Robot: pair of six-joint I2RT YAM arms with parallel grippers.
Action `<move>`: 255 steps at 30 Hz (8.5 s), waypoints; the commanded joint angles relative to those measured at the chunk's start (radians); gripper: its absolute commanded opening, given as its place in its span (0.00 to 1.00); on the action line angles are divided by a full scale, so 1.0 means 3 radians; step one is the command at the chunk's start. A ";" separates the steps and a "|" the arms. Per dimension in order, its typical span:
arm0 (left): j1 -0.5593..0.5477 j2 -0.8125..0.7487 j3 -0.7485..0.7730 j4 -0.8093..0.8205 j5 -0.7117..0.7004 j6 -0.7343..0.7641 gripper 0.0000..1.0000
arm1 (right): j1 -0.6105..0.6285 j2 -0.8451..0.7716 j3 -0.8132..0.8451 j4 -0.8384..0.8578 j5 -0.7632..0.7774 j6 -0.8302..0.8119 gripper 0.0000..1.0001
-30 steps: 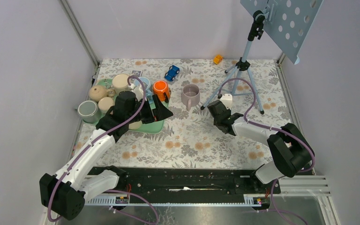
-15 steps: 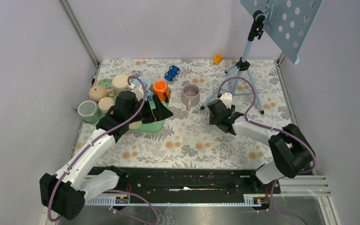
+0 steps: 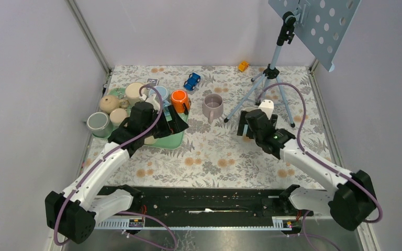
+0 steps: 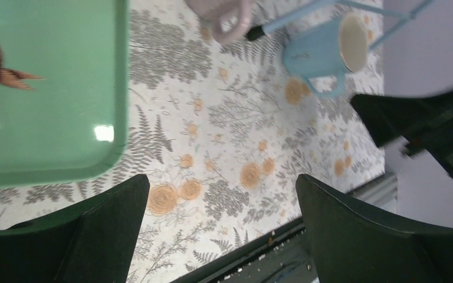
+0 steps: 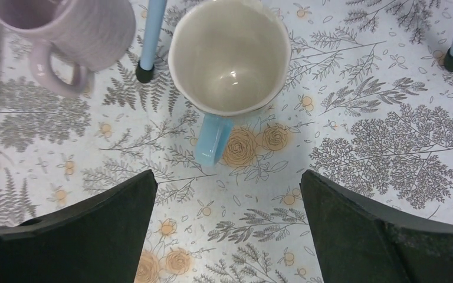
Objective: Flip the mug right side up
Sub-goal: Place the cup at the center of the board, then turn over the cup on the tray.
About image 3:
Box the perforated grey panel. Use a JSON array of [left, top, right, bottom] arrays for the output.
[[268, 0, 361, 72]]

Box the blue toy car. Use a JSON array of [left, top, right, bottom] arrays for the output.
[[183, 73, 201, 91]]

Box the small beige cup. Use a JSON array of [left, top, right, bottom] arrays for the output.
[[109, 108, 128, 127]]

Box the green plastic tray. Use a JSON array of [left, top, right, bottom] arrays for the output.
[[108, 87, 184, 150]]

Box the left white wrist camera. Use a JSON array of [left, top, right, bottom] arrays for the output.
[[145, 93, 161, 111]]

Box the orange toy block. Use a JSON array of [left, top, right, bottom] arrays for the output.
[[238, 61, 249, 72]]

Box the light blue tripod stand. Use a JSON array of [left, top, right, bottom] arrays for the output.
[[224, 12, 297, 123]]

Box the light blue upside-down mug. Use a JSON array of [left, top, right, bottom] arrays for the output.
[[148, 86, 169, 102]]

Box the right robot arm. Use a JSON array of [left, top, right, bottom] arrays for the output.
[[237, 109, 383, 231]]

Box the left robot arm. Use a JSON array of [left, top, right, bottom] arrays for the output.
[[44, 101, 189, 246]]

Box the beige teapot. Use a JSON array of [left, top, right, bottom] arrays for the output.
[[99, 95, 129, 115]]

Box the floral table cloth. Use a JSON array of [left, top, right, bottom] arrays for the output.
[[105, 65, 333, 189]]

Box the tall beige cup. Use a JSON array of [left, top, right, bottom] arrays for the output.
[[125, 82, 148, 107]]

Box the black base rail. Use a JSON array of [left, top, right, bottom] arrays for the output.
[[97, 185, 315, 230]]

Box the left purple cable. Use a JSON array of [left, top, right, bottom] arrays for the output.
[[52, 83, 179, 251]]

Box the mauve pink mug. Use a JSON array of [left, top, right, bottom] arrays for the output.
[[202, 94, 224, 124]]

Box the orange mug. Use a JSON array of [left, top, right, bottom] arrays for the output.
[[170, 89, 191, 115]]

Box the grey metal cup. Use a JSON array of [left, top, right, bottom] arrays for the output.
[[86, 112, 113, 138]]

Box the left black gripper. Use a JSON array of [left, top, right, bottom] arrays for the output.
[[142, 104, 188, 138]]

